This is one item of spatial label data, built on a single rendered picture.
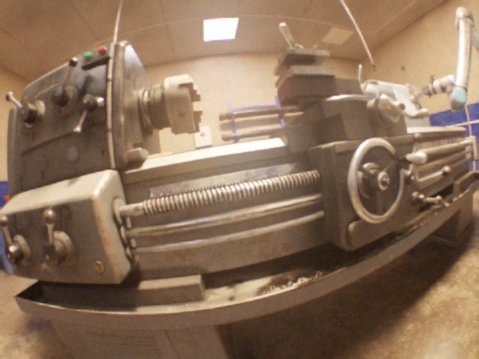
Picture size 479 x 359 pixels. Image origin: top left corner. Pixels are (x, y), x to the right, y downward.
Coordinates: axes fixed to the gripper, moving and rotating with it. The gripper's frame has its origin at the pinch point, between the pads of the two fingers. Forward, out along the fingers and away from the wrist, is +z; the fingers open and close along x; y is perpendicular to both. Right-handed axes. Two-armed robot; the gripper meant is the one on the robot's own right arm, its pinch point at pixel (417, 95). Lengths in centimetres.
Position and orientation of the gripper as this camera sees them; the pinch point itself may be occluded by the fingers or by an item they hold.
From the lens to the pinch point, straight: 158.8
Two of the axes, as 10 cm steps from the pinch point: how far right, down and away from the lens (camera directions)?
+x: 9.8, -1.7, 1.4
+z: -1.4, -0.1, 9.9
